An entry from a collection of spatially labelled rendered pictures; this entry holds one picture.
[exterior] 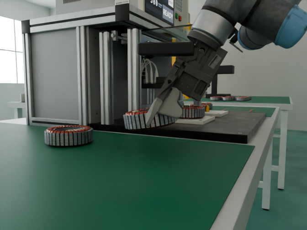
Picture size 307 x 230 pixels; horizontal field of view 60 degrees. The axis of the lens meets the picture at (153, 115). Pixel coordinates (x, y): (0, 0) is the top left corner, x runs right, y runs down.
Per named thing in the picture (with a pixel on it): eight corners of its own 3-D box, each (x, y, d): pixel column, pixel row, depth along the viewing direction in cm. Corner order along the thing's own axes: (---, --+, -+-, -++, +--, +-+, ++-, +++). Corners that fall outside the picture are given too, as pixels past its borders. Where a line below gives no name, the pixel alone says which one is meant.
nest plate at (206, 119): (214, 119, 95) (214, 116, 95) (203, 124, 82) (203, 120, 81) (176, 117, 102) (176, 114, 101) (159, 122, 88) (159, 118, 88)
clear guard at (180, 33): (243, 52, 93) (243, 35, 93) (230, 42, 72) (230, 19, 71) (159, 57, 108) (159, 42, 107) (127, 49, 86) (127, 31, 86)
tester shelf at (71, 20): (200, 50, 134) (200, 41, 133) (128, 19, 73) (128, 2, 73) (126, 54, 154) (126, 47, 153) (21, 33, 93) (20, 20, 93)
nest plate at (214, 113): (228, 113, 116) (228, 110, 116) (220, 117, 103) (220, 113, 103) (195, 112, 123) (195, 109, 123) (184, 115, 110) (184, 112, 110)
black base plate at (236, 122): (266, 117, 121) (266, 112, 121) (247, 143, 64) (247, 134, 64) (171, 112, 142) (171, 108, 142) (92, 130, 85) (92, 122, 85)
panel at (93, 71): (172, 108, 143) (172, 51, 140) (91, 123, 84) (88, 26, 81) (169, 108, 143) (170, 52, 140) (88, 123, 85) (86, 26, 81)
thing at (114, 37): (185, 59, 135) (185, 53, 134) (114, 40, 80) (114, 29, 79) (182, 59, 135) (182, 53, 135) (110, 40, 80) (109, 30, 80)
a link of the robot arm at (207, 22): (201, 5, 50) (198, 16, 58) (189, 27, 50) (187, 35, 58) (236, 24, 49) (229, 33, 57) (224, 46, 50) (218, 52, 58)
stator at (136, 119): (177, 118, 62) (175, 103, 61) (177, 126, 51) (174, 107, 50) (130, 125, 63) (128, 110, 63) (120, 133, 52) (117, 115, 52)
